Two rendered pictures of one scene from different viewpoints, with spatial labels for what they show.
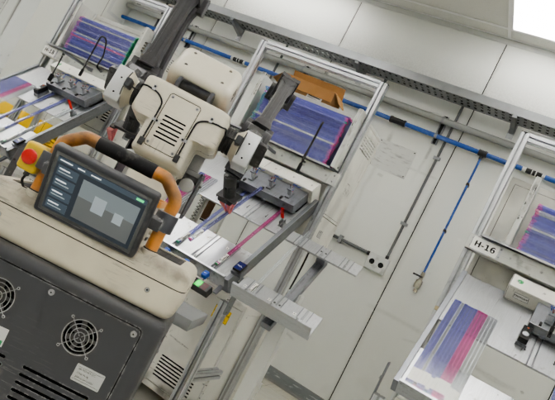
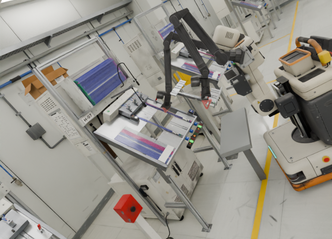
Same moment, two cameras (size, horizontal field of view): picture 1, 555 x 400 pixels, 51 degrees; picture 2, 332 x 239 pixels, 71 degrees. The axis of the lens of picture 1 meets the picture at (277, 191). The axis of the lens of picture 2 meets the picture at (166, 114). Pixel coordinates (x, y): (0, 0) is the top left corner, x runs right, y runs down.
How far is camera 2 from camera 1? 2.93 m
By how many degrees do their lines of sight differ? 73
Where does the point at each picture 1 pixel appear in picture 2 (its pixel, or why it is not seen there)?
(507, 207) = (145, 42)
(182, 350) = (187, 164)
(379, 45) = not seen: outside the picture
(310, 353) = (108, 169)
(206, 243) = (176, 126)
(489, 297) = (176, 60)
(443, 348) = not seen: hidden behind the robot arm
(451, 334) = (195, 69)
